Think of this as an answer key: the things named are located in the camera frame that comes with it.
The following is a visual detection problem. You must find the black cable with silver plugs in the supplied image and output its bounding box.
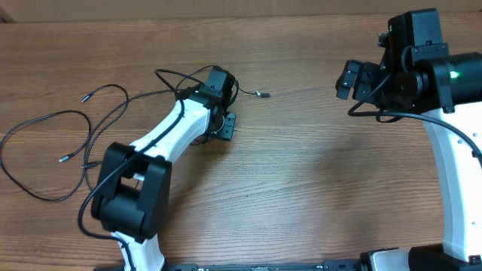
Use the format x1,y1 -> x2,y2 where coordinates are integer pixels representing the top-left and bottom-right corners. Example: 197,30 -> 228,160
0,83 -> 130,202

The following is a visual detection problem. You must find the short black USB cable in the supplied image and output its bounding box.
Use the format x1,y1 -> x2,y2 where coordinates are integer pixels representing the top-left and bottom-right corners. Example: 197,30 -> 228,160
175,64 -> 272,99

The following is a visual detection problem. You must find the black USB-A cable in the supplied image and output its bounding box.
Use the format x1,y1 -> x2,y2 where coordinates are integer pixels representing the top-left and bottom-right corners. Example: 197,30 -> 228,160
81,88 -> 178,191

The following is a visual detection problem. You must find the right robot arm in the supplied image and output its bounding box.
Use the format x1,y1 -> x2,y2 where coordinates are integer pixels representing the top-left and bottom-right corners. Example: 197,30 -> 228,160
335,8 -> 481,270

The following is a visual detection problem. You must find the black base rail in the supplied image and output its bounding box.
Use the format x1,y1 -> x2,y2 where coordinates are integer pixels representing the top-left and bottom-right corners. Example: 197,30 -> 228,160
160,260 -> 362,271

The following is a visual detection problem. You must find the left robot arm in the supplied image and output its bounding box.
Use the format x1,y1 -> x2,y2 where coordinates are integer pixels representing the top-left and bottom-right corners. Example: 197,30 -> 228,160
83,65 -> 239,270

